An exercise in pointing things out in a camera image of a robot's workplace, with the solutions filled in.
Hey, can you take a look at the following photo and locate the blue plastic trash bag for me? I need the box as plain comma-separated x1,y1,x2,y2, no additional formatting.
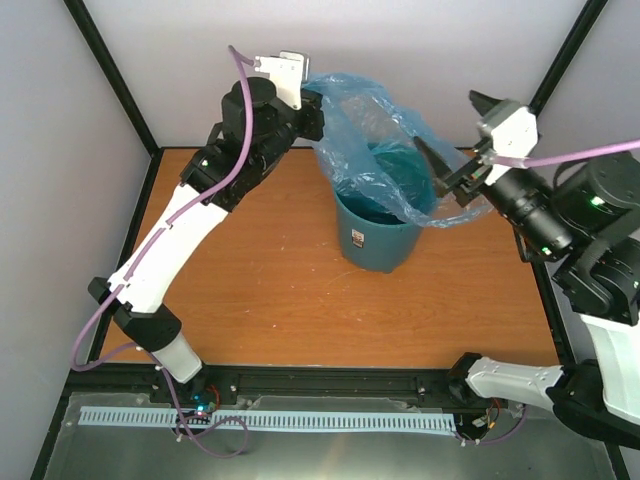
306,73,492,228

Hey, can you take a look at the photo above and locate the teal plastic trash bin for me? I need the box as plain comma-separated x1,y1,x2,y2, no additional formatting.
332,141,437,274

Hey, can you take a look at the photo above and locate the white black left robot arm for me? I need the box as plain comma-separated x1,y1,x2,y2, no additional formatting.
88,77,324,403

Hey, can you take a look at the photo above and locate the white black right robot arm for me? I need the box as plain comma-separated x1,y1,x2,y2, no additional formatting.
414,91,639,449

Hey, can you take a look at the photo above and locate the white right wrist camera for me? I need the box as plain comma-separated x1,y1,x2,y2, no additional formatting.
477,99,538,186

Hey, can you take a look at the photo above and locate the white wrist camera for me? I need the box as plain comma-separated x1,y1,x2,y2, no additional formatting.
254,50,310,110
477,99,538,186

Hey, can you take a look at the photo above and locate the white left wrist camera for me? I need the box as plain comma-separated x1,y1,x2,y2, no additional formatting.
254,50,310,110

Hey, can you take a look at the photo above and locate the black frame post right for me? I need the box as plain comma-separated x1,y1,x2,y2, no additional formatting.
529,0,609,117

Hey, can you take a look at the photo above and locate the black frame post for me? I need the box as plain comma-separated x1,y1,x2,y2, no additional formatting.
529,0,609,117
63,0,160,157

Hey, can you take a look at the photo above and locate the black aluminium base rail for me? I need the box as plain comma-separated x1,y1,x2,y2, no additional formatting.
63,363,450,406

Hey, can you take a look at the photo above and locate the black frame post left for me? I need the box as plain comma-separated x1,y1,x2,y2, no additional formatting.
63,0,160,157

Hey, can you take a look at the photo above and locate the grey metal base plate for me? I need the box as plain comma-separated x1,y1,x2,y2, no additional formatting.
40,395,625,479

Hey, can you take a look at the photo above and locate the light blue slotted cable duct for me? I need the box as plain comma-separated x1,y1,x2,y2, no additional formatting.
77,406,456,436

